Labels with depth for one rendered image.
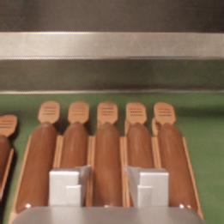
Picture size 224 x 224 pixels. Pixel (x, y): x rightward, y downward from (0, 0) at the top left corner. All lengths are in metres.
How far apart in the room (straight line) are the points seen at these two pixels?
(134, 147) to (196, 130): 0.07
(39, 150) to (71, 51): 0.10
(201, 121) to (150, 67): 0.06
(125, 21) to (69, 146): 0.19
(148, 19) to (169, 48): 0.09
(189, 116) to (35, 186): 0.14
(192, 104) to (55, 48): 0.13
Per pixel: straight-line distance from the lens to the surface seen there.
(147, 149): 0.18
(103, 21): 0.33
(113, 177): 0.17
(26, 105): 0.26
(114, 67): 0.25
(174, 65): 0.26
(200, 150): 0.23
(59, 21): 0.33
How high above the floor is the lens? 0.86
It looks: 45 degrees down
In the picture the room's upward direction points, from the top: 6 degrees clockwise
